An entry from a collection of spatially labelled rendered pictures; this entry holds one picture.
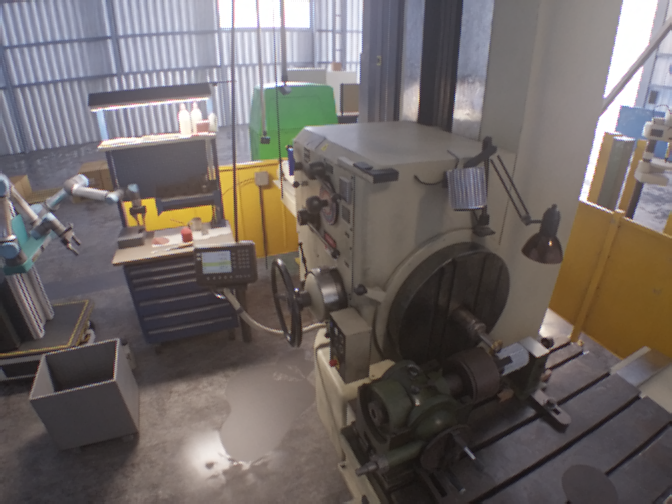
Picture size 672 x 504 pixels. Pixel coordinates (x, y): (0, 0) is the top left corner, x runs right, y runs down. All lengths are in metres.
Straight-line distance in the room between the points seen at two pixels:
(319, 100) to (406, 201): 4.24
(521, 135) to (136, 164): 2.68
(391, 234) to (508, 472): 0.92
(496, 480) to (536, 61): 1.47
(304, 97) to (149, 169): 2.74
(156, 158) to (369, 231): 2.27
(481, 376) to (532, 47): 1.16
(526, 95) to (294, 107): 4.09
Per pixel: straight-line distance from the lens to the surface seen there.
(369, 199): 1.25
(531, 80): 1.59
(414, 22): 2.16
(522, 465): 1.56
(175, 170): 3.27
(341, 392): 2.18
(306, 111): 5.40
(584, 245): 3.62
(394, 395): 1.25
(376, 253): 1.34
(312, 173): 1.51
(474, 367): 1.40
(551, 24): 1.64
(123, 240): 3.19
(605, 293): 3.62
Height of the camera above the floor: 2.23
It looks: 28 degrees down
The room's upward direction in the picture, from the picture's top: straight up
